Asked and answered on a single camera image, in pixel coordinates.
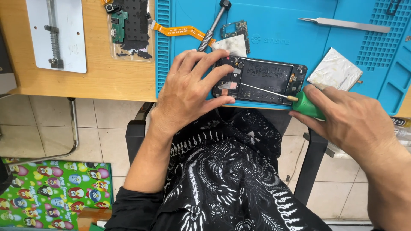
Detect black phone frame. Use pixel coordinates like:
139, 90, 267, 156
212, 56, 308, 106

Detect clear cover with black adhesive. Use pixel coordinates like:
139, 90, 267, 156
107, 0, 154, 62

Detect blue silicone repair mat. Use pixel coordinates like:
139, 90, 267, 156
155, 0, 411, 116

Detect phone main circuit board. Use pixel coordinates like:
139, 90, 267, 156
220, 20, 251, 55

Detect person's right hand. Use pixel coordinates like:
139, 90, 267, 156
288, 84, 399, 158

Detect small black plastic frame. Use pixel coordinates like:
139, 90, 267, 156
385, 0, 402, 16

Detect orange flex ribbon cable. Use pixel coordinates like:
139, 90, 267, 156
151, 21, 216, 47

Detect brown cardboard box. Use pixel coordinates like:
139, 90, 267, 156
77, 207, 113, 231

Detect green cartoon wrapped box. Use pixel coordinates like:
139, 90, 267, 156
0, 157, 113, 230

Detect green handle screwdriver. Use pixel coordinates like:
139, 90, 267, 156
241, 83, 327, 122

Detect white metal board holder plate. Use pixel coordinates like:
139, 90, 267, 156
26, 0, 87, 74

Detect yellow black glue tube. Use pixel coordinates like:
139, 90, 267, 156
390, 117, 411, 128

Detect silver metal tweezers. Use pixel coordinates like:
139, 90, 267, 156
298, 17, 391, 34

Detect chrome tube chair leg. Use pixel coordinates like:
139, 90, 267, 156
0, 98, 80, 167

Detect silver phone battery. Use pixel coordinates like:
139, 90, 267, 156
307, 47, 364, 92

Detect grey metal drill bit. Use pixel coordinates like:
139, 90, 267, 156
197, 0, 232, 52

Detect stained white paper piece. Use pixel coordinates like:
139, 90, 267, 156
211, 34, 247, 58

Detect person's left hand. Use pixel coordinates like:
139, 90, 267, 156
150, 49, 237, 136

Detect small green charging board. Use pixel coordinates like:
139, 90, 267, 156
111, 10, 128, 44

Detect black white batik shirt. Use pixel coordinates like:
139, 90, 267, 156
104, 107, 341, 231

